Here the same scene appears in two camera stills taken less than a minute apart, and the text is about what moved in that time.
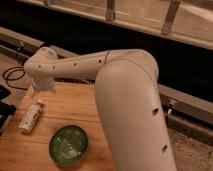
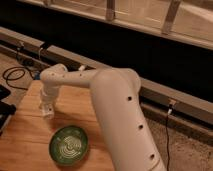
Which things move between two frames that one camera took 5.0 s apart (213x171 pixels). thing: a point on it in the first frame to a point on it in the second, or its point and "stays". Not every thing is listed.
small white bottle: x=31 y=117 to x=47 y=110
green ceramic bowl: x=68 y=145 stays
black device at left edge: x=6 y=109 stays
